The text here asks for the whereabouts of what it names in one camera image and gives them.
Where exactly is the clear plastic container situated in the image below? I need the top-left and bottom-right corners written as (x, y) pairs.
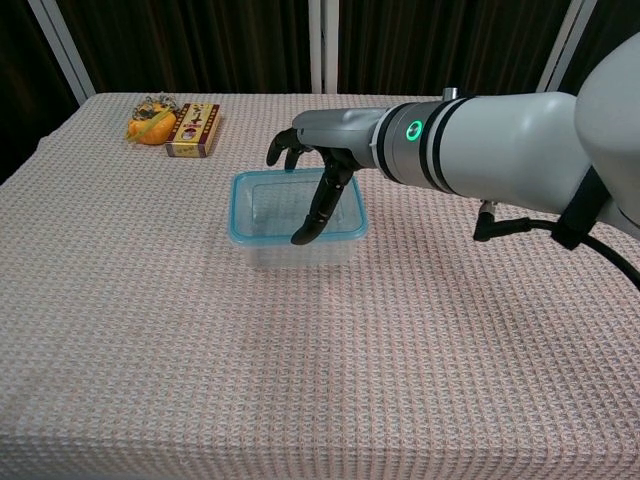
top-left (230, 172), bottom-right (367, 272)

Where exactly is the orange toy fruit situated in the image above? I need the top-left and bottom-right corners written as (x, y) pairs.
top-left (126, 102), bottom-right (178, 147)

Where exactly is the beige waffle-weave tablecloth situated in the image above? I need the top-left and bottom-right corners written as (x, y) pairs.
top-left (0, 92), bottom-right (640, 480)

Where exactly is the blue plastic lid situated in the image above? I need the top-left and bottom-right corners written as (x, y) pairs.
top-left (228, 167), bottom-right (370, 247)

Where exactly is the metal keychain chain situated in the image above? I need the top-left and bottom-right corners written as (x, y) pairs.
top-left (139, 91), bottom-right (180, 113)

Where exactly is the red yellow card box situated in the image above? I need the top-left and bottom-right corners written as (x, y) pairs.
top-left (164, 102), bottom-right (223, 159)

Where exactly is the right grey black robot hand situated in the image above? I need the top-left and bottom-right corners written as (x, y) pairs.
top-left (266, 106), bottom-right (385, 247)

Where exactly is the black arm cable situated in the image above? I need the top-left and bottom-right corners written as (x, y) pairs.
top-left (473, 198), bottom-right (640, 296)

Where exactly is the dark curtain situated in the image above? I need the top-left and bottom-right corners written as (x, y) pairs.
top-left (0, 0), bottom-right (640, 186)

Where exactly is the white frame post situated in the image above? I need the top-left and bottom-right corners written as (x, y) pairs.
top-left (537, 0), bottom-right (599, 95)
top-left (308, 0), bottom-right (340, 95)
top-left (27, 0), bottom-right (96, 100)

